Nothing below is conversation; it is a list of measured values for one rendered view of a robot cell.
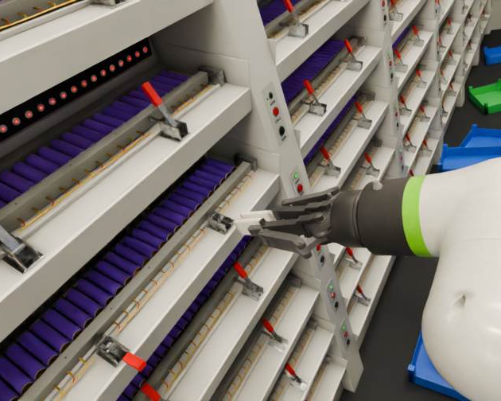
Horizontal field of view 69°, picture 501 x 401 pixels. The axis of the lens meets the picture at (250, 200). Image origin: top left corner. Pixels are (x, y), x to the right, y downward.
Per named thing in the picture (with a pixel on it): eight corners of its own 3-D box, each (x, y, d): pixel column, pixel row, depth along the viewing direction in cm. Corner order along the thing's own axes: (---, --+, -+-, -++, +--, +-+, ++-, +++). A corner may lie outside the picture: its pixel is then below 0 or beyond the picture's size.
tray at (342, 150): (386, 113, 131) (394, 76, 121) (317, 225, 95) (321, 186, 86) (333, 101, 139) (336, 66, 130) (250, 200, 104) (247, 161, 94)
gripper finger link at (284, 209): (326, 207, 50) (331, 200, 50) (268, 208, 58) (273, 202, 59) (337, 228, 51) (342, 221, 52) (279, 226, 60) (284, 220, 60)
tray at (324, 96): (379, 60, 121) (388, 16, 111) (299, 165, 85) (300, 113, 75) (322, 51, 129) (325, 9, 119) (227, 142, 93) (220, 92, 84)
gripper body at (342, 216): (370, 263, 45) (308, 260, 52) (390, 218, 50) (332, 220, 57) (347, 217, 42) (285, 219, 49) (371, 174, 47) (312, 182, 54)
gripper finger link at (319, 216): (335, 232, 51) (332, 239, 50) (272, 236, 58) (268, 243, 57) (324, 211, 49) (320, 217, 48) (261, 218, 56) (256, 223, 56)
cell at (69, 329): (56, 313, 56) (85, 332, 53) (47, 322, 55) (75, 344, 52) (52, 306, 55) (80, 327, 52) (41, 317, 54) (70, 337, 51)
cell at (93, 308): (78, 292, 59) (106, 310, 56) (68, 301, 57) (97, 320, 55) (73, 286, 57) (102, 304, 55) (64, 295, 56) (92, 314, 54)
